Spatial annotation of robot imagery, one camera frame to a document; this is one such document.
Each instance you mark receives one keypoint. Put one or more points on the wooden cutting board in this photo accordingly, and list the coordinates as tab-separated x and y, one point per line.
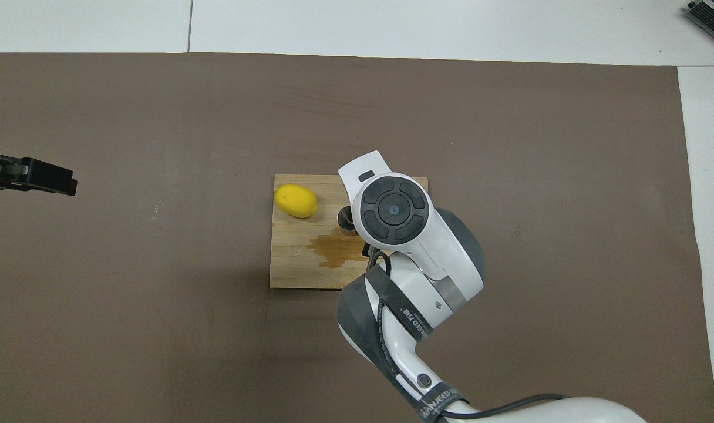
298	258

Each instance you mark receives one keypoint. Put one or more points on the brown table mat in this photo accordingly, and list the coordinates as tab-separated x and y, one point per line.
157	352

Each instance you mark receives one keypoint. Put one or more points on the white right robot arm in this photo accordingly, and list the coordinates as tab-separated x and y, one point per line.
404	276

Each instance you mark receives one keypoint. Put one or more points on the yellow lemon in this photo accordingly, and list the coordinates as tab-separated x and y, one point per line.
296	201

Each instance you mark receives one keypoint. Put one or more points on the steel double jigger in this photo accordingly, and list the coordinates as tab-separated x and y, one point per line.
344	222

